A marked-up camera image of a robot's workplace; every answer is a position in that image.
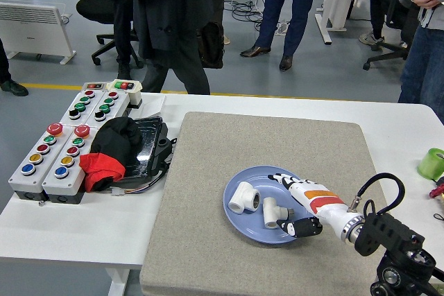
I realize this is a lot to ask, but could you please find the cream green-red switch box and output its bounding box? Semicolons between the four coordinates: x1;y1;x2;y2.
105;79;143;108

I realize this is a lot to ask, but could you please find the white card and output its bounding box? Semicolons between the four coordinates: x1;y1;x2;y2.
140;96;167;119

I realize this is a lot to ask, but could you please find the grey-brown mat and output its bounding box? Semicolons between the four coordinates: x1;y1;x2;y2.
138;111;413;296

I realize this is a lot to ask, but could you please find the white tee pipe fitting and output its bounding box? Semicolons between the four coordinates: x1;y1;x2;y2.
228;181;262;214

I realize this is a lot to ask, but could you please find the black knob button box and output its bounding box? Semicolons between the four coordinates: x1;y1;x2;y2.
84;90;131;129
59;88;105;127

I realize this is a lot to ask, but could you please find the person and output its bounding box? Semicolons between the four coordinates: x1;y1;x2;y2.
133;0;226;95
398;0;444;123
210;0;232;46
359;0;417;46
107;0;145;81
240;0;339;72
0;37;29;98

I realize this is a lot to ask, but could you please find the white desk frame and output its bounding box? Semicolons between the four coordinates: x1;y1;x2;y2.
314;0;382;46

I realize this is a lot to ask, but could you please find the white connector with coloured wires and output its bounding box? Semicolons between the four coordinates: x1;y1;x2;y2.
110;184;153;197

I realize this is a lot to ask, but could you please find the emergency stop button box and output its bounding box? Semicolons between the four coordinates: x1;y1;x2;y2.
8;122;67;202
41;124;93;204

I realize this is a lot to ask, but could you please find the white panel heater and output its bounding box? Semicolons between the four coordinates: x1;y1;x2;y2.
0;0;77;65

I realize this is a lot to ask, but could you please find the black office chair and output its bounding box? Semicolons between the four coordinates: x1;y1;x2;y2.
363;0;421;71
67;0;145;67

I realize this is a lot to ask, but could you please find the green tape roll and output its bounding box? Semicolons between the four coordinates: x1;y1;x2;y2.
417;148;444;179

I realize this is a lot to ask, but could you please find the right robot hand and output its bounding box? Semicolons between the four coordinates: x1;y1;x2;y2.
267;173;353;239

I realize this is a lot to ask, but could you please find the black and red cloth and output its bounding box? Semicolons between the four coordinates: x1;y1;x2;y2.
78;116;143;193

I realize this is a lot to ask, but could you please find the blue plate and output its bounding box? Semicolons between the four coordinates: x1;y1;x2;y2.
222;166;313;245

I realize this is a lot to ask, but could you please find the red handled tool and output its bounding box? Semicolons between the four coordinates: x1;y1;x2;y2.
429;181;444;200

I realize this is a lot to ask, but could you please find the black flat device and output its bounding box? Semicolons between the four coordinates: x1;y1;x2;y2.
116;115;176;186

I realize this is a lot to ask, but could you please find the white table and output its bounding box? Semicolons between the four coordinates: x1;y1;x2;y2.
0;92;444;296

